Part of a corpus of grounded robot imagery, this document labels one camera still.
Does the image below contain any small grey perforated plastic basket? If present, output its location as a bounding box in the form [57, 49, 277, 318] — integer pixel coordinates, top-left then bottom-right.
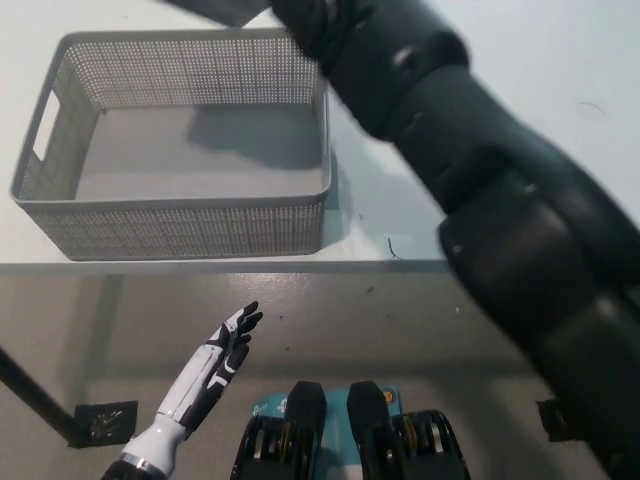
[162, 0, 272, 28]

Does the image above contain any black table leg foot plate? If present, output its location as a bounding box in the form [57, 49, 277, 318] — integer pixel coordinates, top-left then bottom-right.
[73, 399, 140, 448]

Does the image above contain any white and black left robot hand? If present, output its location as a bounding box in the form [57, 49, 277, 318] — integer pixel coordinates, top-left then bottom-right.
[123, 300, 265, 474]

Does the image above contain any black ribbed robot body block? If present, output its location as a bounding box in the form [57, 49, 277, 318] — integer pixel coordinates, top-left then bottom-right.
[230, 380, 329, 480]
[346, 381, 471, 480]

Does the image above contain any black metal table leg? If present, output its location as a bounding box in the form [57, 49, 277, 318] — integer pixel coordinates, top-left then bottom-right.
[0, 344, 84, 447]

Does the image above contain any large grey perforated plastic basket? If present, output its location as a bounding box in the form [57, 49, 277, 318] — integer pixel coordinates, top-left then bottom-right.
[9, 28, 335, 262]

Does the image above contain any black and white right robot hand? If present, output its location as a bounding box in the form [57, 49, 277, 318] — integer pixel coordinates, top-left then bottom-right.
[269, 0, 376, 77]

